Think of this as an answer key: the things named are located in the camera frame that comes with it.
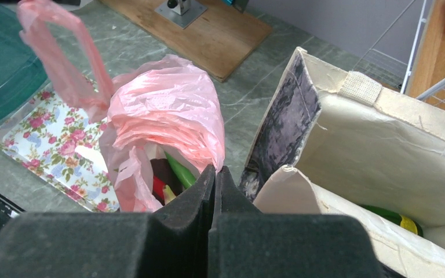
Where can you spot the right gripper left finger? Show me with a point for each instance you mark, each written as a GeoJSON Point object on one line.
{"type": "Point", "coordinates": [171, 242]}

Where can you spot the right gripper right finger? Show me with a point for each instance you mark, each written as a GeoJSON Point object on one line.
{"type": "Point", "coordinates": [244, 242]}

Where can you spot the red pepper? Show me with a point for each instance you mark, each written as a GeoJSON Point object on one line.
{"type": "Point", "coordinates": [158, 186]}

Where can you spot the green pepper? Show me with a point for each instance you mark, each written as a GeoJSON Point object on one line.
{"type": "Point", "coordinates": [183, 174]}

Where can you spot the beige canvas tote bag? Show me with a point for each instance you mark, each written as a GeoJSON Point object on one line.
{"type": "Point", "coordinates": [331, 140]}

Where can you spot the floral rectangular tray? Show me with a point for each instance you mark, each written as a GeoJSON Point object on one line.
{"type": "Point", "coordinates": [43, 136]}

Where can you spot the green bottle in tote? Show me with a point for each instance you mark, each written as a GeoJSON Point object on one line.
{"type": "Point", "coordinates": [396, 218]}

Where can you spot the wooden board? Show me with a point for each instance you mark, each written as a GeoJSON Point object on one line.
{"type": "Point", "coordinates": [218, 40]}

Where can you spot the metal stand base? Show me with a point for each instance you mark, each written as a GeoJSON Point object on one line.
{"type": "Point", "coordinates": [181, 12]}

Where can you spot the teal transparent plastic bin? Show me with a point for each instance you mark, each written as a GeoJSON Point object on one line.
{"type": "Point", "coordinates": [21, 72]}

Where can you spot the white wire shelf rack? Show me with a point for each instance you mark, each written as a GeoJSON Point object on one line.
{"type": "Point", "coordinates": [423, 76]}

